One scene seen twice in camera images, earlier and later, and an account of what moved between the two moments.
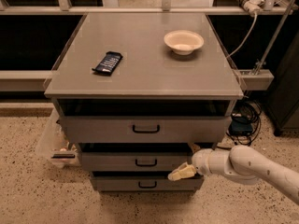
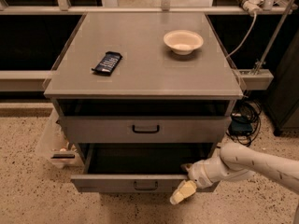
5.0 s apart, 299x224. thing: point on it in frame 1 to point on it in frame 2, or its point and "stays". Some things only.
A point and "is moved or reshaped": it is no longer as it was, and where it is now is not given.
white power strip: [253, 7] stays
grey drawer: [134, 161] is moved or reshaped
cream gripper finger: [183, 171] to [184, 190]
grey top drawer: [146, 129] stays
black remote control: [110, 61] stays
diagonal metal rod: [278, 31] stays
